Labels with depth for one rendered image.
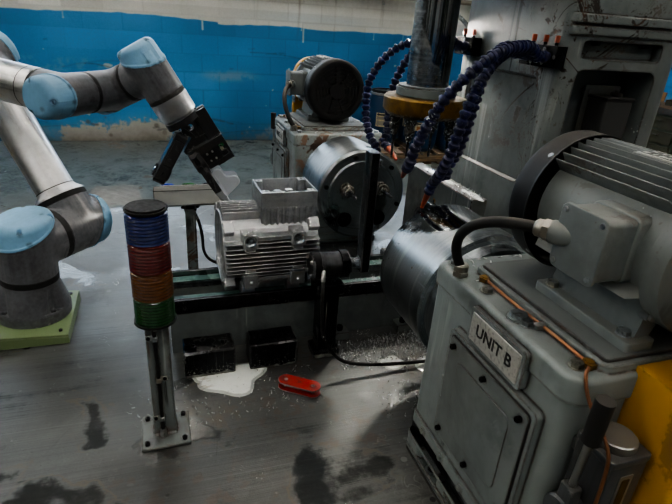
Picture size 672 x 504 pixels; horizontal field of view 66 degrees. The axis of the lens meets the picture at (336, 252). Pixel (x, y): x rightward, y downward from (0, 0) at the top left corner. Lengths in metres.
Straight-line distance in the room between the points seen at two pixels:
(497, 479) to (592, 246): 0.32
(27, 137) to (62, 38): 5.26
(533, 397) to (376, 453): 0.38
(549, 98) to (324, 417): 0.76
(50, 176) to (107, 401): 0.54
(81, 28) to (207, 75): 1.36
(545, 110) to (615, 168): 0.50
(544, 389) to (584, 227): 0.18
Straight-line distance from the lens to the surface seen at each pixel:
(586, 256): 0.58
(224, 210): 1.07
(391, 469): 0.93
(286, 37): 6.66
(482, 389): 0.70
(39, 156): 1.34
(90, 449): 1.00
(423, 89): 1.12
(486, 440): 0.72
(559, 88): 1.14
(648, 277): 0.58
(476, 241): 0.87
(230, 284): 1.09
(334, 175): 1.37
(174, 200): 1.32
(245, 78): 6.61
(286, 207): 1.07
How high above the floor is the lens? 1.48
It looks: 24 degrees down
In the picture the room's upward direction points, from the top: 4 degrees clockwise
